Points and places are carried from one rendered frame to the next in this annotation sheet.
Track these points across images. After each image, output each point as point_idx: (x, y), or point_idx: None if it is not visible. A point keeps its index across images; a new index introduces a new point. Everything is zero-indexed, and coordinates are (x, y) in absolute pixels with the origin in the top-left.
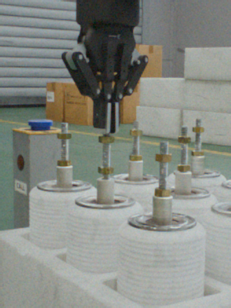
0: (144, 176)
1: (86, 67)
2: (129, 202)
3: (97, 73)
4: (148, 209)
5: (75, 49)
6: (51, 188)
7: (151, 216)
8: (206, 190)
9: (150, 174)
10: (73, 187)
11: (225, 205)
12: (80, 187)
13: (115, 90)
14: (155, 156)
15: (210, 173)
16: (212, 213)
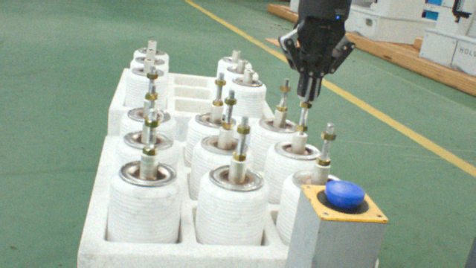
0: (220, 179)
1: (335, 49)
2: (282, 143)
3: (322, 56)
4: (251, 163)
5: (346, 39)
6: (332, 178)
7: (280, 129)
8: (204, 140)
9: (212, 178)
10: (309, 182)
11: (220, 124)
12: (305, 173)
13: (306, 65)
14: (290, 88)
15: (134, 167)
16: (236, 124)
